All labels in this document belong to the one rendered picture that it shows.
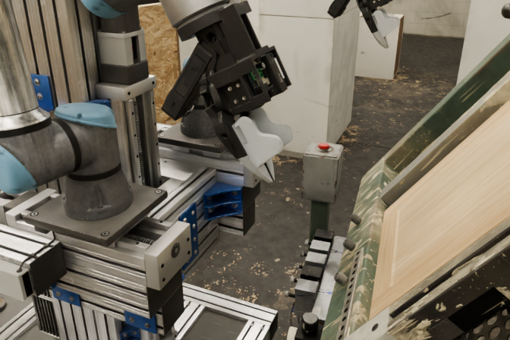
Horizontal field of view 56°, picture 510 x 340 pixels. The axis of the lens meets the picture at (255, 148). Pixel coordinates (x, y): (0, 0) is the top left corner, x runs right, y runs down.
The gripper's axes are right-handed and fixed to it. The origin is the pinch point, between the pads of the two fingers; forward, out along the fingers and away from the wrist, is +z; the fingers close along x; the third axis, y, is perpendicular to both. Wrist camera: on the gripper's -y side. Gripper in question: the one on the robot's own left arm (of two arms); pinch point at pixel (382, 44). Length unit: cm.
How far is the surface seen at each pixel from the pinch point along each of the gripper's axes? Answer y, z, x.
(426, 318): 5, 35, -57
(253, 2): -203, -59, 373
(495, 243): 17, 27, -52
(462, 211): 8.7, 33.7, -26.6
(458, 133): 7.1, 29.8, 8.8
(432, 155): -1.0, 33.5, 8.1
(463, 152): 8.4, 31.1, -2.0
